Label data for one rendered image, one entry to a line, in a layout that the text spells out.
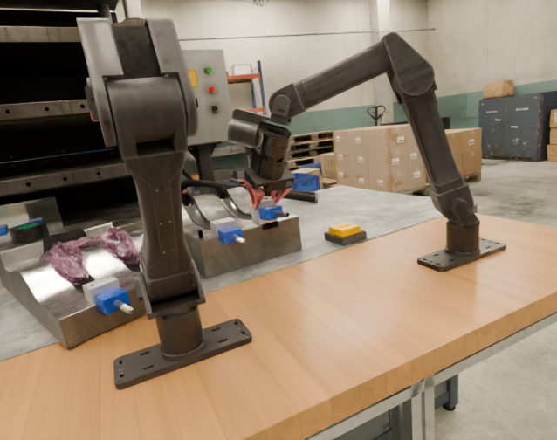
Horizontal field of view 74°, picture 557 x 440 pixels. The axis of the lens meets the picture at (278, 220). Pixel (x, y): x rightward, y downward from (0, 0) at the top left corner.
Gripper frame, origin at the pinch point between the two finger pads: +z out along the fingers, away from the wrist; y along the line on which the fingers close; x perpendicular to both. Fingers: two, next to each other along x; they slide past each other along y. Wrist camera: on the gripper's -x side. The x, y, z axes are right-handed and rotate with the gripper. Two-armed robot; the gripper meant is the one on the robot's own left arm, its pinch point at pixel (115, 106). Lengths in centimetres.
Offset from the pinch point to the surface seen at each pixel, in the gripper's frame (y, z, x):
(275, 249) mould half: -28.4, -10.5, 37.7
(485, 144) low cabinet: -659, 393, 83
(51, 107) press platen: 17, 67, -8
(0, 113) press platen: 33, 65, -8
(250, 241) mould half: -22.1, -11.0, 34.0
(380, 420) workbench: -58, -8, 105
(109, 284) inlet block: 8.6, -21.0, 32.3
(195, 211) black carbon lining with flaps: -15.6, 14.6, 29.1
